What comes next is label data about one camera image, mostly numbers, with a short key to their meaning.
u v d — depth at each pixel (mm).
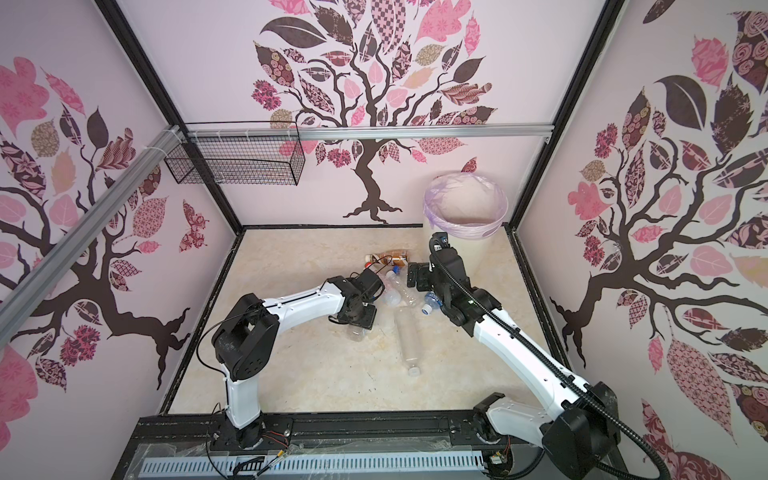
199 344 949
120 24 685
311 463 699
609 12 686
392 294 933
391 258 1057
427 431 744
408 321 957
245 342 487
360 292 696
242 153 949
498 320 493
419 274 688
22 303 499
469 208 1010
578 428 379
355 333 854
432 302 931
